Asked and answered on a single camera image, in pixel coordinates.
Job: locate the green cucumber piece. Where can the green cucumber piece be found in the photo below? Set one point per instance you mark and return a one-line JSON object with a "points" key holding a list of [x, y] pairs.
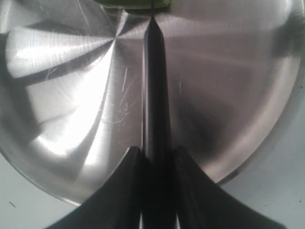
{"points": [[134, 4]]}

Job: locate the black handled kitchen knife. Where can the black handled kitchen knife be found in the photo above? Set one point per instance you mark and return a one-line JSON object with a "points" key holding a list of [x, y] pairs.
{"points": [[158, 211]]}

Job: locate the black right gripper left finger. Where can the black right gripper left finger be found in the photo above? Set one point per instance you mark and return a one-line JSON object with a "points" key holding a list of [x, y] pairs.
{"points": [[116, 204]]}

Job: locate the round stainless steel plate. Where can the round stainless steel plate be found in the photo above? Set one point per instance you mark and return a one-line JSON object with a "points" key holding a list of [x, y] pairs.
{"points": [[71, 84]]}

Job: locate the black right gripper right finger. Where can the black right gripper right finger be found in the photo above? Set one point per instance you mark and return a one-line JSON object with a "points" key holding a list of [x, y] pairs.
{"points": [[202, 204]]}

